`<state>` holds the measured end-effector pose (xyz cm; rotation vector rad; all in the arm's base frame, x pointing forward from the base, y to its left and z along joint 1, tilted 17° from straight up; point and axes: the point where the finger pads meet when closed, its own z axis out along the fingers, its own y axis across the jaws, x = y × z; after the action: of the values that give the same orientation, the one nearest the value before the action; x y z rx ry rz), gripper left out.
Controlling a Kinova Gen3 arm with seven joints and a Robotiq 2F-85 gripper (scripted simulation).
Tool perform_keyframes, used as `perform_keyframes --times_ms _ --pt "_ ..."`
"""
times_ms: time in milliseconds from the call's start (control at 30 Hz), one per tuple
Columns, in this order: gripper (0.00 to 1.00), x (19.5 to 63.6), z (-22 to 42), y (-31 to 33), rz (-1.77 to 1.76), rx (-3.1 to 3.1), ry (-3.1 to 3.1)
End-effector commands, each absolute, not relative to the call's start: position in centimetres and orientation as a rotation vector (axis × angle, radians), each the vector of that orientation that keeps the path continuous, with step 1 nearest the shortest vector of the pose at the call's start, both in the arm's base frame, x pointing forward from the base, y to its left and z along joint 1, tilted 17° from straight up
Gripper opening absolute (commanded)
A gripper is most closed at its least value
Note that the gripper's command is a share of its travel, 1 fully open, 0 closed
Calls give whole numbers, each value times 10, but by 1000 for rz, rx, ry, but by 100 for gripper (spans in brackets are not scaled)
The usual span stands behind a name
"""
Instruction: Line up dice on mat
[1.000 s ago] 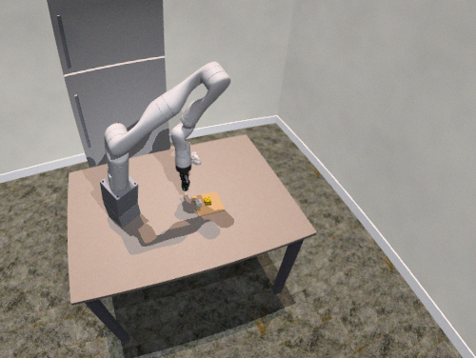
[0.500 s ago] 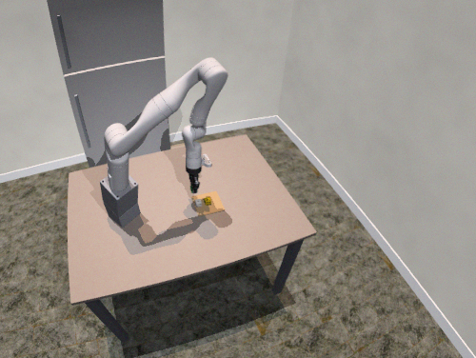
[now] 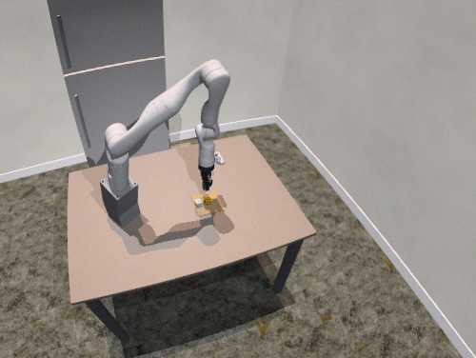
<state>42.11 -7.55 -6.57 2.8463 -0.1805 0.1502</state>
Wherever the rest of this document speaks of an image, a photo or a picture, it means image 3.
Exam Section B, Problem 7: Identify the orange flat mat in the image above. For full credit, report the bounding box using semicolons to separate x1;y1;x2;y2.
191;191;225;216

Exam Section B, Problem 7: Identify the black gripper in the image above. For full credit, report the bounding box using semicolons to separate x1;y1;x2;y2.
198;163;214;191

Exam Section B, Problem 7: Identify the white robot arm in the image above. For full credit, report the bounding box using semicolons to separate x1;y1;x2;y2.
105;60;230;191

